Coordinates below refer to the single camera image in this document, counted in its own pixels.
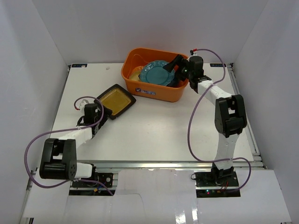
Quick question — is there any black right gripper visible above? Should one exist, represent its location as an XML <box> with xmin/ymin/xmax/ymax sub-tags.
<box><xmin>164</xmin><ymin>55</ymin><xmax>194</xmax><ymax>82</ymax></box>

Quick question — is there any orange plastic bin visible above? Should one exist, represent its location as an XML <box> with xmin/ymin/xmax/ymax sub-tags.
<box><xmin>121</xmin><ymin>48</ymin><xmax>188</xmax><ymax>102</ymax></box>

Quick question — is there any small yellow square dish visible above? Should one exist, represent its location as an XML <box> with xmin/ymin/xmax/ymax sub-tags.
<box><xmin>129</xmin><ymin>66</ymin><xmax>144</xmax><ymax>82</ymax></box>

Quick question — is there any amber square plate black rim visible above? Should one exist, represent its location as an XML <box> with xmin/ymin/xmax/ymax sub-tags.
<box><xmin>97</xmin><ymin>84</ymin><xmax>136</xmax><ymax>120</ymax></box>

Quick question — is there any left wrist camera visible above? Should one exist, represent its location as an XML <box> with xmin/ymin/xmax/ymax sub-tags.
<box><xmin>77</xmin><ymin>99</ymin><xmax>89</xmax><ymax>111</ymax></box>

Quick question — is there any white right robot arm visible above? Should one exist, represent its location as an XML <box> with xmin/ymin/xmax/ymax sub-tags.
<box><xmin>163</xmin><ymin>55</ymin><xmax>247</xmax><ymax>186</ymax></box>

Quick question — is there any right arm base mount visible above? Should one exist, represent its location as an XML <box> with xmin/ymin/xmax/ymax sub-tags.
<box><xmin>190</xmin><ymin>165</ymin><xmax>241</xmax><ymax>198</ymax></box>

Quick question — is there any blue leaf-shaped plate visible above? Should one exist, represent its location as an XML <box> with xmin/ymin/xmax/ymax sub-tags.
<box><xmin>167</xmin><ymin>77</ymin><xmax>180</xmax><ymax>88</ymax></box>

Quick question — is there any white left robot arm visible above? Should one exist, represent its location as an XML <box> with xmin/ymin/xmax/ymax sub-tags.
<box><xmin>39</xmin><ymin>103</ymin><xmax>112</xmax><ymax>186</ymax></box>

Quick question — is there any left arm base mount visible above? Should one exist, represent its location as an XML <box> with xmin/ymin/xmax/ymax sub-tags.
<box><xmin>69</xmin><ymin>172</ymin><xmax>115</xmax><ymax>196</ymax></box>

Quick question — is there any teal round scalloped plate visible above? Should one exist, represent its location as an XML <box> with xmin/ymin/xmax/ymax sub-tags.
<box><xmin>139</xmin><ymin>60</ymin><xmax>175</xmax><ymax>86</ymax></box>

